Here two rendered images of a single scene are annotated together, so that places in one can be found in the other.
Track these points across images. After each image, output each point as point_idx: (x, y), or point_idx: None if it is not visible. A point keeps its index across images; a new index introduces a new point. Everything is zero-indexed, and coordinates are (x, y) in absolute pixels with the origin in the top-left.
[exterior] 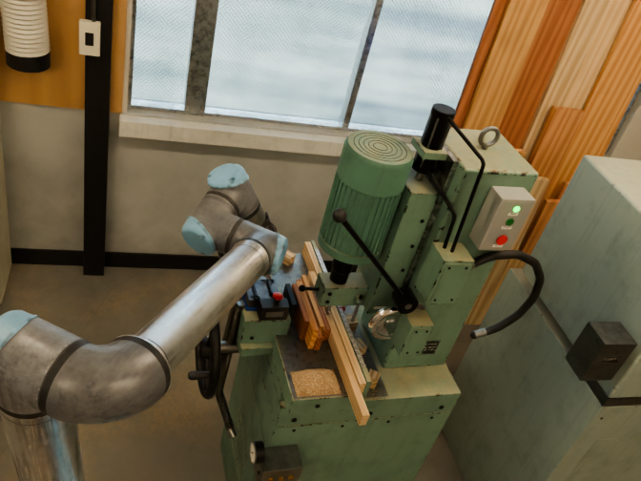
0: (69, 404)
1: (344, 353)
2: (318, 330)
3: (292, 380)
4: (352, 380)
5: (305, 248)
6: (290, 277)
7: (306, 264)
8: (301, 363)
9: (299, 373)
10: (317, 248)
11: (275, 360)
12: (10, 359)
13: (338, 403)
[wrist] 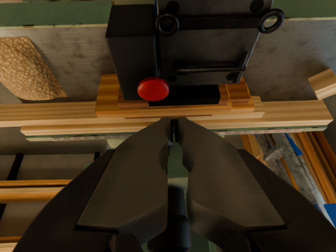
0: None
1: (80, 123)
2: (97, 115)
3: (5, 37)
4: (28, 122)
5: (319, 115)
6: (279, 77)
7: (291, 102)
8: (62, 60)
9: (15, 55)
10: (303, 130)
11: (91, 5)
12: None
13: None
